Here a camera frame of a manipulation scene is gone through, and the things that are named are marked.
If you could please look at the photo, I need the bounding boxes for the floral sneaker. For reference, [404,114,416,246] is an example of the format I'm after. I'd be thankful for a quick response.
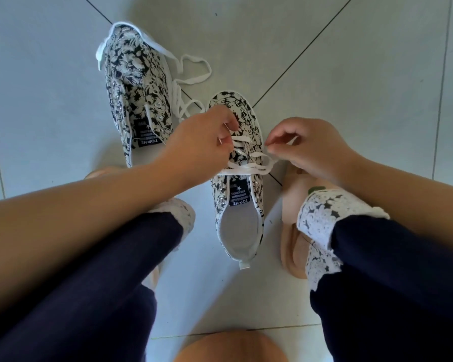
[207,90,266,269]
[102,23,175,168]

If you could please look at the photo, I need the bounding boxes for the person's left forearm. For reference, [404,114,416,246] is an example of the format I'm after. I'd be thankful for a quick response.
[0,161,178,317]

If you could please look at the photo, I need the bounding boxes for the pink slipper with green charm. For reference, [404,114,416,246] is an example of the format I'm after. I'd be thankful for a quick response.
[280,163,340,280]

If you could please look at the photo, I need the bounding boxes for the person's left leg navy trousers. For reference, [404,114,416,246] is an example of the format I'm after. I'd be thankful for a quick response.
[0,198,196,362]

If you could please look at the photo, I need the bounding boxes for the person's leg navy trousers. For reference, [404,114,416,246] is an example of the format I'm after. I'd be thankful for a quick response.
[0,198,196,362]
[296,188,453,362]

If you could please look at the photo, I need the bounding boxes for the person's right hand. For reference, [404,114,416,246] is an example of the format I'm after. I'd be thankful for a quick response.
[265,116,361,185]

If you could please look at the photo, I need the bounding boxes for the pink slipper with white charms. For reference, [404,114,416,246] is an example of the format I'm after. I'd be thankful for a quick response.
[84,165,163,291]

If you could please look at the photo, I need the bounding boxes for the person's right leg navy trousers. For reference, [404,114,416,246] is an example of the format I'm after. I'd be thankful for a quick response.
[296,188,453,362]

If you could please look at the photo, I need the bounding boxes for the person's left hand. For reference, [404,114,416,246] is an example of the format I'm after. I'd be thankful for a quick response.
[157,105,241,195]

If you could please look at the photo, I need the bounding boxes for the person's right forearm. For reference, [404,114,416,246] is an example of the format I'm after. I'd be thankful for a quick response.
[341,156,453,260]

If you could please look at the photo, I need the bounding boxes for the bright white shoelace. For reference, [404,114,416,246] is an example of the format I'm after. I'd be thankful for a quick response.
[215,135,299,177]
[95,21,213,123]

